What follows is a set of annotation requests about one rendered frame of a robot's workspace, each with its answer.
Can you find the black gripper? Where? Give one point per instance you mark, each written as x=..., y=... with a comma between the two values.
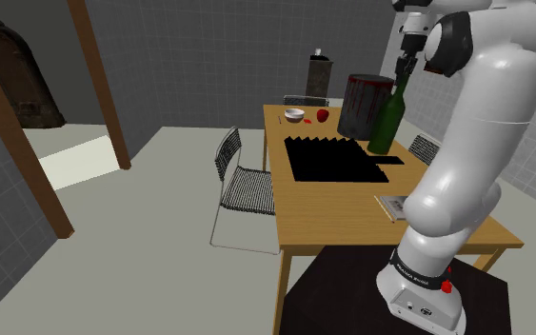
x=412, y=45

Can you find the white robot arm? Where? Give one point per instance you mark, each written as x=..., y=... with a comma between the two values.
x=490, y=139

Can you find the dark bucket with red drips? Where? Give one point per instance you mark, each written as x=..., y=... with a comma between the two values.
x=360, y=111

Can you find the green glass bottle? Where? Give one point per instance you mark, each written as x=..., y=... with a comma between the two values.
x=386, y=125

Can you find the tall grey bin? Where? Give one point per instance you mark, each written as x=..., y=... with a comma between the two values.
x=319, y=76

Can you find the red apple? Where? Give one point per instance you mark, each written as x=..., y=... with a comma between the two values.
x=323, y=115

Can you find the white bowl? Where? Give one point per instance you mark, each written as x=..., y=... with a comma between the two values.
x=294, y=115

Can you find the grey book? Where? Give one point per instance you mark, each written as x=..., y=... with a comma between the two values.
x=398, y=206

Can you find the wooden table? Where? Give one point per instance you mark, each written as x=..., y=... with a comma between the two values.
x=323, y=208

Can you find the dark robot stand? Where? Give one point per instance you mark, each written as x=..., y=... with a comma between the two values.
x=332, y=297

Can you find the dark wooden cabinet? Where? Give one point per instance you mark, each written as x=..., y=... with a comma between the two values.
x=21, y=79

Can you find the brown wooden door frame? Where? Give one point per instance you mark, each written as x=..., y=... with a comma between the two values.
x=109, y=116

